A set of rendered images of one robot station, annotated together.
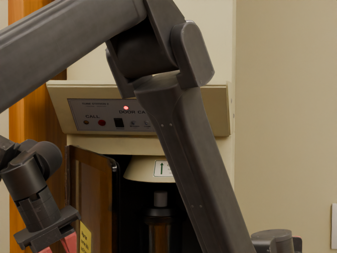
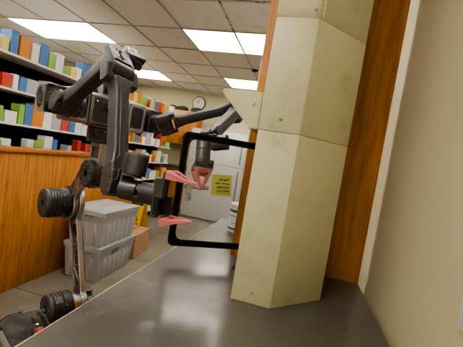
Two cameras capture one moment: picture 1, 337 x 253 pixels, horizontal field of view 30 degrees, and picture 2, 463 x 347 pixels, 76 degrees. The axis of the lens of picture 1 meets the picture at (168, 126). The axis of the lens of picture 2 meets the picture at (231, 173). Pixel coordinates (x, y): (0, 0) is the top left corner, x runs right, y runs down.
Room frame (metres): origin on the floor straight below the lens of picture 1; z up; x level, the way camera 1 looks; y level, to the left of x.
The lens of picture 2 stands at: (1.17, -0.93, 1.32)
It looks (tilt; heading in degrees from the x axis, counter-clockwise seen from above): 3 degrees down; 94
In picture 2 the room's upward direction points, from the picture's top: 9 degrees clockwise
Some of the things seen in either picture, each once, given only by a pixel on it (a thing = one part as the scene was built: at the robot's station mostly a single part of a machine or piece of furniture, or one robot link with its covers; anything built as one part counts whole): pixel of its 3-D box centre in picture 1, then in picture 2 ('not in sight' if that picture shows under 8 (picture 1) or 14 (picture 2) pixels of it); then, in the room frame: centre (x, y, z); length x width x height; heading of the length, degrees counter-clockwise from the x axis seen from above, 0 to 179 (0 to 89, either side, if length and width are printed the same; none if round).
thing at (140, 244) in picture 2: not in sight; (130, 240); (-0.13, 2.56, 0.14); 0.41 x 0.32 x 0.28; 87
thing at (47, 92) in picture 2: not in sight; (58, 99); (0.33, 0.28, 1.45); 0.09 x 0.08 x 0.12; 53
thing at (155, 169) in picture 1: (166, 163); not in sight; (1.29, 0.00, 1.34); 0.18 x 0.18 x 0.05
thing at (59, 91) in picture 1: (141, 108); (249, 118); (1.14, 0.05, 1.46); 0.32 x 0.12 x 0.10; 81
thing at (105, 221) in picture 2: not in sight; (105, 221); (-0.19, 1.95, 0.49); 0.60 x 0.42 x 0.33; 81
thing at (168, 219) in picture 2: not in sight; (175, 213); (1.00, -0.18, 1.16); 0.09 x 0.07 x 0.07; 171
